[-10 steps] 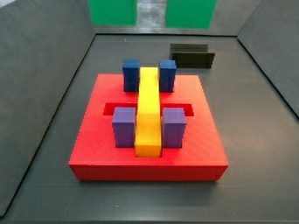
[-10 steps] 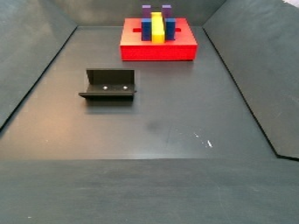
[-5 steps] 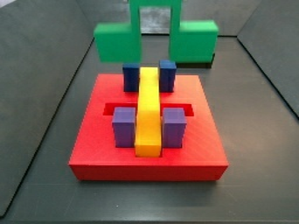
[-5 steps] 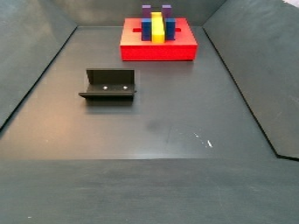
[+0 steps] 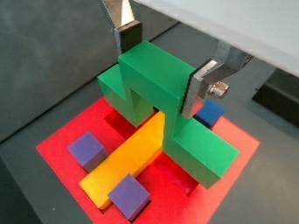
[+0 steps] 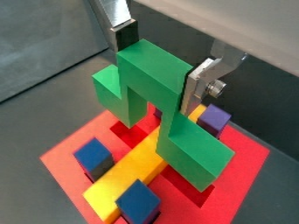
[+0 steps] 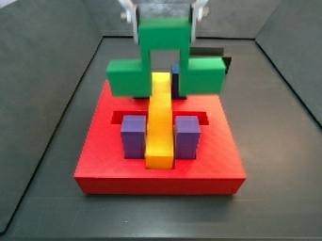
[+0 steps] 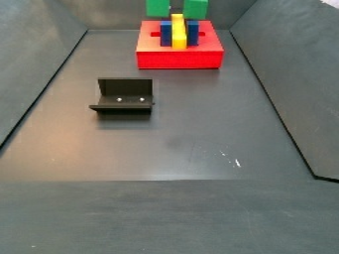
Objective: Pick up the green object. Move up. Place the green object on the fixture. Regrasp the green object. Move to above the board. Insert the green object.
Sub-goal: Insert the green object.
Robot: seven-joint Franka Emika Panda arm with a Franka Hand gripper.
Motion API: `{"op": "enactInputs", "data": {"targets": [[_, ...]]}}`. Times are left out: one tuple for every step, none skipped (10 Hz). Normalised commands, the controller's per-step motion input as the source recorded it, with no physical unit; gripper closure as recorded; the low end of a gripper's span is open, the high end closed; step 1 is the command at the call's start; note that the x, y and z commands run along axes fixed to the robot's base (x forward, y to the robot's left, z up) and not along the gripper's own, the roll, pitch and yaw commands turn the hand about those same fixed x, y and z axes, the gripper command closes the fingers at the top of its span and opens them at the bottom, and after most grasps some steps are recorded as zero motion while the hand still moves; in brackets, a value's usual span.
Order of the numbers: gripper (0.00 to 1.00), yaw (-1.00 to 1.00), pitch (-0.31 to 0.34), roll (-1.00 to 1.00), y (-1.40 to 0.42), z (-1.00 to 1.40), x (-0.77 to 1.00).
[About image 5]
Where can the purple block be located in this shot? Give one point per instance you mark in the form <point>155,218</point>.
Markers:
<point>89,151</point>
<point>130,197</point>

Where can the right blue block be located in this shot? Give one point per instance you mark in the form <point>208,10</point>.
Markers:
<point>209,114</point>

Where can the yellow long bar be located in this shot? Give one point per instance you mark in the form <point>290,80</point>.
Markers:
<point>130,159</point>

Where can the left purple block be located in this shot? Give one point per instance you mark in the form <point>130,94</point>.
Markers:
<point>89,151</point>

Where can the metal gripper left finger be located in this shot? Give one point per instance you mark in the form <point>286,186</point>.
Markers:
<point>127,27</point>

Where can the right purple block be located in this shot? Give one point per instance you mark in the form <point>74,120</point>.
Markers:
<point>130,197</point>

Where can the black fixture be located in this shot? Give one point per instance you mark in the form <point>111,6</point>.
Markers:
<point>278,95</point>

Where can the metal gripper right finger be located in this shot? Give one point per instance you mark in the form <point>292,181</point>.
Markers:
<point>206,79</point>

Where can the green U-shaped block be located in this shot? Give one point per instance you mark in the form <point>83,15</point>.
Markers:
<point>146,81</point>

